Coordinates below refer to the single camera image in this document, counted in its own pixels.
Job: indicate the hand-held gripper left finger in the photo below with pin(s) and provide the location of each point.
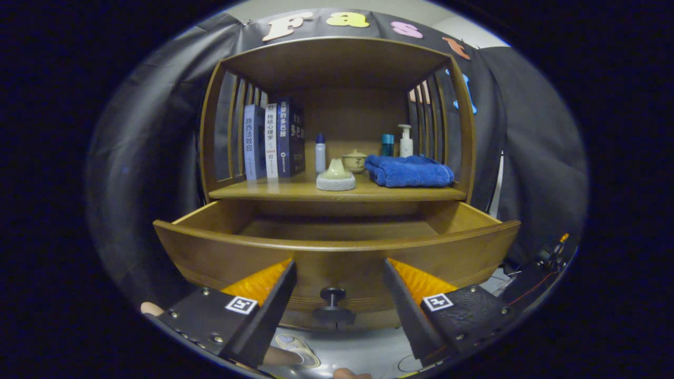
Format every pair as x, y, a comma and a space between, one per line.
274, 310

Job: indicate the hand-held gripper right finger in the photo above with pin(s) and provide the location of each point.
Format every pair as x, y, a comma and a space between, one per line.
405, 310

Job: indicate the black round drawer knob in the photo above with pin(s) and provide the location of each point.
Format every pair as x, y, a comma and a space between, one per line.
333, 308

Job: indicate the wooden drawer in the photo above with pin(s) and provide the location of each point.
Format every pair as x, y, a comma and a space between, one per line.
337, 263

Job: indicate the wooden countertop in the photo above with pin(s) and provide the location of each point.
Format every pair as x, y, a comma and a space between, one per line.
284, 188

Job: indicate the wooden cabinet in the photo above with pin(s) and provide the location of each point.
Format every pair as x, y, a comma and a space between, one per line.
342, 63

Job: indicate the white slipper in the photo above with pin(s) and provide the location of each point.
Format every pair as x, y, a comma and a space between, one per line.
298, 348

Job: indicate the blue folded towel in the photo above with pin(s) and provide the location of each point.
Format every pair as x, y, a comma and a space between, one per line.
408, 171

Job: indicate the black device orange tip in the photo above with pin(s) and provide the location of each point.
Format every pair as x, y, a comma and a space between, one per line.
550, 258

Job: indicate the beige lidded teacup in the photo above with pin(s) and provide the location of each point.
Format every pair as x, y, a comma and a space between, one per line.
356, 159

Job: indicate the white bottle blue cap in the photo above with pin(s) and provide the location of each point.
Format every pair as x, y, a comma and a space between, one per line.
320, 155

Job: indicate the white pump bottle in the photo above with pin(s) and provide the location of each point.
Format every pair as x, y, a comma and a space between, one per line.
405, 146

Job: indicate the teal capped bottle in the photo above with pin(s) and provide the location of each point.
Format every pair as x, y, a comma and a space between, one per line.
387, 145

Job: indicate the light blue book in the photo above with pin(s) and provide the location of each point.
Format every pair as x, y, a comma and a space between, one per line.
253, 142

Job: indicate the white book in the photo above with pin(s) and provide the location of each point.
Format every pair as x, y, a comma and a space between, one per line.
271, 139

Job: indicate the dark navy book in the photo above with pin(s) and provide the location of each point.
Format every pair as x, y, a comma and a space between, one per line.
290, 137

